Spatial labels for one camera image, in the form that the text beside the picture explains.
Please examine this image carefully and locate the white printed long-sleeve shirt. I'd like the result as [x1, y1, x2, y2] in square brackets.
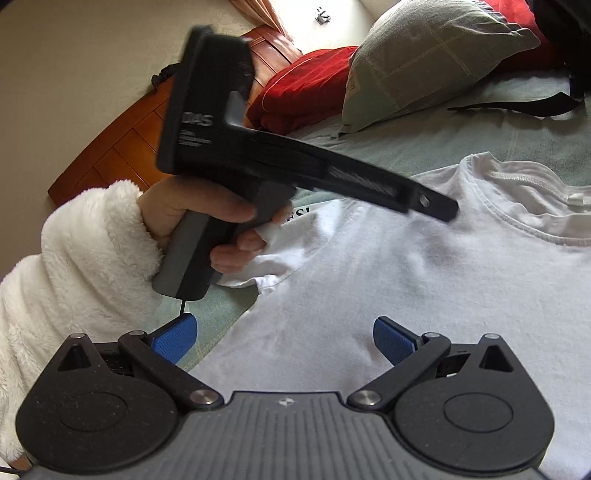
[193, 153, 590, 479]

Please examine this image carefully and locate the left hand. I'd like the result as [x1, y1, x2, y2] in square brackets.
[136, 177, 267, 274]

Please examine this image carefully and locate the wooden headboard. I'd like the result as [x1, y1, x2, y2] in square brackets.
[48, 26, 303, 207]

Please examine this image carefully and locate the dark object on headboard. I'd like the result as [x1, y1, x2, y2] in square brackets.
[150, 63, 179, 90]

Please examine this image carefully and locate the white fleece left sleeve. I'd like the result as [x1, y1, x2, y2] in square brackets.
[1, 181, 161, 462]

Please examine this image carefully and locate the red quilt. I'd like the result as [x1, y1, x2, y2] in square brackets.
[246, 0, 555, 136]

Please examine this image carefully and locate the green plaid bed blanket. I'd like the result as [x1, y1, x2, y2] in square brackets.
[178, 71, 590, 370]

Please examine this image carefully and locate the left orange curtain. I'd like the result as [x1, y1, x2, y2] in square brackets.
[229, 0, 293, 41]

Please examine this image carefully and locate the grey green pillow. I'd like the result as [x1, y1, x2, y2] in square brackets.
[341, 1, 540, 134]

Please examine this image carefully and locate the black backpack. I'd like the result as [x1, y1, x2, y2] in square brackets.
[453, 0, 590, 118]

